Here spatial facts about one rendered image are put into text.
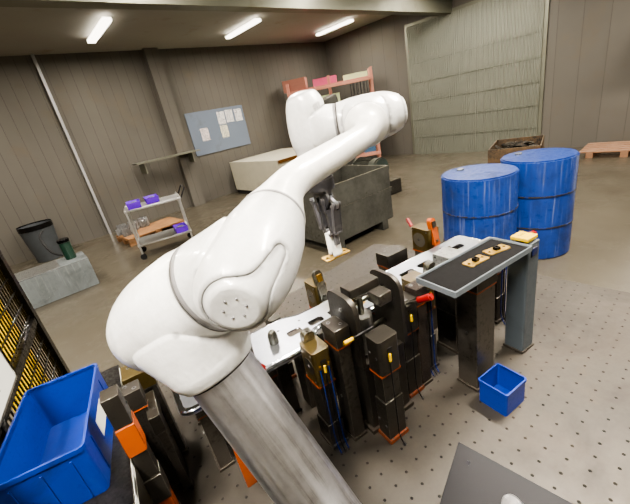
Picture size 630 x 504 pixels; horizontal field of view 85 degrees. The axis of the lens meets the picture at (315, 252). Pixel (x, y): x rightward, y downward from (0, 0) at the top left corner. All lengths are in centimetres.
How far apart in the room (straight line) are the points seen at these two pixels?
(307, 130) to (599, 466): 114
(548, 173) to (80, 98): 803
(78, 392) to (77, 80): 798
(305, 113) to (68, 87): 804
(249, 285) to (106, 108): 854
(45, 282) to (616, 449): 550
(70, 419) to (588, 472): 136
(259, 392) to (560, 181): 338
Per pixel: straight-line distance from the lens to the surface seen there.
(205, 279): 37
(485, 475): 90
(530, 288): 142
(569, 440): 131
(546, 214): 370
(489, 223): 321
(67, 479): 94
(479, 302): 117
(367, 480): 117
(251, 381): 52
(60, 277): 560
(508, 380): 137
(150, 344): 49
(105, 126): 878
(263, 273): 36
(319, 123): 88
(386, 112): 86
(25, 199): 857
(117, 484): 97
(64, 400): 119
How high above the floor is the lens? 167
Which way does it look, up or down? 22 degrees down
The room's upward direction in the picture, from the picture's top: 11 degrees counter-clockwise
